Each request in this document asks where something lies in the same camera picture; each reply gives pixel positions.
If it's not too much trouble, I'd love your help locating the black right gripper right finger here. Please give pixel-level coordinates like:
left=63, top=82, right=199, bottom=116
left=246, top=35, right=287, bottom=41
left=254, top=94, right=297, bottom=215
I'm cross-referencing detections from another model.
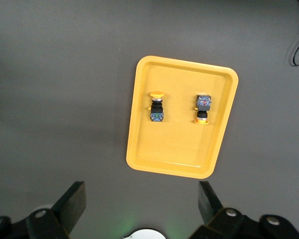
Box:
left=198, top=181, right=224, bottom=225

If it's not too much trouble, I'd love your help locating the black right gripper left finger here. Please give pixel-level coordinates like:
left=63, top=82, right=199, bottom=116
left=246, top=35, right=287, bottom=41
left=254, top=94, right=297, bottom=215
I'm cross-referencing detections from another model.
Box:
left=52, top=181, right=87, bottom=233

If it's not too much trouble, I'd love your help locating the yellow mushroom push button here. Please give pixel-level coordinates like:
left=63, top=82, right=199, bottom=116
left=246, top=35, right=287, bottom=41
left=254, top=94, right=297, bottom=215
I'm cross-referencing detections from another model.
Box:
left=147, top=90, right=165, bottom=123
left=193, top=93, right=211, bottom=125

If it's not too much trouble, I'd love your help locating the yellow plastic tray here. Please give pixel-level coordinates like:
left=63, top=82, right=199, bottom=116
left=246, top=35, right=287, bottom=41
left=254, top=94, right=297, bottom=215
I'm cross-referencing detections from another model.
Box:
left=126, top=55, right=239, bottom=180

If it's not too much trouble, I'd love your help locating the dark grey table mat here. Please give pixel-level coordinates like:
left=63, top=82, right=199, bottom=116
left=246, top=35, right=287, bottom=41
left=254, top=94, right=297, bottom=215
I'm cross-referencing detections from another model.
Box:
left=0, top=0, right=299, bottom=239

